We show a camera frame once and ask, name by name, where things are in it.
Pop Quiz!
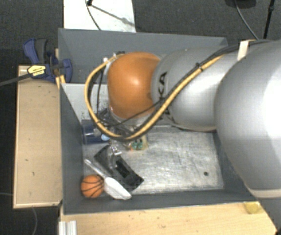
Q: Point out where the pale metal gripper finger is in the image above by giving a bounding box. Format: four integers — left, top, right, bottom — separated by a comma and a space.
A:
109, 143, 123, 157
105, 154, 118, 175

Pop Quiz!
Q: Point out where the white plastic scoop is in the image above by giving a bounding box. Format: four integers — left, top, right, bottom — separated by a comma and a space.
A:
83, 159, 132, 201

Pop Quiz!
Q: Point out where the orange basketball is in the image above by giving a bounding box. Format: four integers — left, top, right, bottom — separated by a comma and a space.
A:
80, 174, 105, 199

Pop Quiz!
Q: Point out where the dark blue cup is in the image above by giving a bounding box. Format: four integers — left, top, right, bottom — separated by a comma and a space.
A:
81, 119, 111, 146

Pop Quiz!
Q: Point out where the grey metal bin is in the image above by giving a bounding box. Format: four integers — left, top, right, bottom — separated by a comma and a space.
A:
57, 27, 256, 215

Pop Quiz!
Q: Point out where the pale wood flat board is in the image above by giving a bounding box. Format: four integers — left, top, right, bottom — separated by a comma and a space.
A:
13, 65, 63, 209

